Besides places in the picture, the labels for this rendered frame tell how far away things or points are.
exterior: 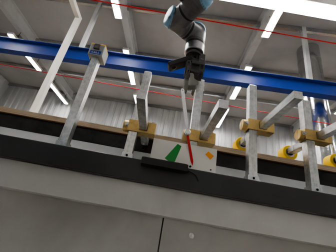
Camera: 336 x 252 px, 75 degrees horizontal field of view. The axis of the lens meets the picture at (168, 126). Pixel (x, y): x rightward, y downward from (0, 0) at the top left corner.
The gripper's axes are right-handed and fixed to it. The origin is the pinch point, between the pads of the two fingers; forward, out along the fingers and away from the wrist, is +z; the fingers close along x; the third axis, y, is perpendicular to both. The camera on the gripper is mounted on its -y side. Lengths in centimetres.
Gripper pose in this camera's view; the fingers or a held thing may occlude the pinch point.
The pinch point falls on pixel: (184, 90)
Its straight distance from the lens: 93.4
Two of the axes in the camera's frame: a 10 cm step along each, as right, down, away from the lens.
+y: 9.9, 1.6, 0.0
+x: -0.7, 4.0, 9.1
